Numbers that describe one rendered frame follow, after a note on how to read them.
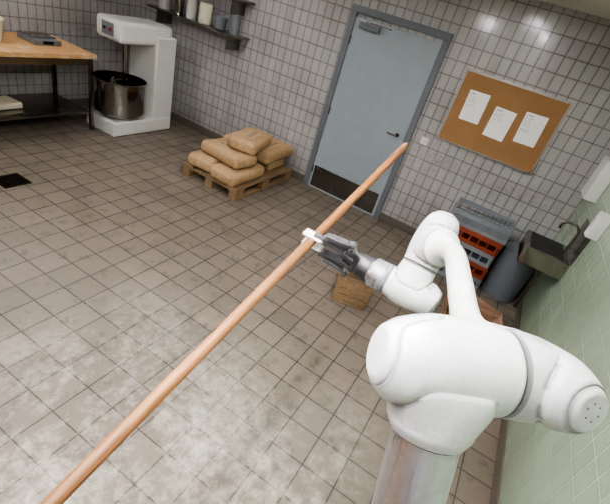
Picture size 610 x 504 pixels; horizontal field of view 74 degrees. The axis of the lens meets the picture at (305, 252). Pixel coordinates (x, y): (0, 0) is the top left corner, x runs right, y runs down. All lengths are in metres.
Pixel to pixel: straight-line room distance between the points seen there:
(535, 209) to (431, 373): 4.42
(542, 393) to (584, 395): 0.05
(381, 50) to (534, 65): 1.53
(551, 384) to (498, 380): 0.08
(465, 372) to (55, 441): 2.18
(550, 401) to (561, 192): 4.30
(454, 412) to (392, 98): 4.52
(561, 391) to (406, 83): 4.44
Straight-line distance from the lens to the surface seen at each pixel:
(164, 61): 6.07
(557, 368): 0.67
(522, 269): 4.53
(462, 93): 4.78
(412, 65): 4.89
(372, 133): 5.05
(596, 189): 4.28
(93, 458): 0.92
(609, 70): 4.76
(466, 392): 0.59
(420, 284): 1.15
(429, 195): 5.01
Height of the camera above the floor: 2.10
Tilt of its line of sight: 31 degrees down
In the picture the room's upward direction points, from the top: 18 degrees clockwise
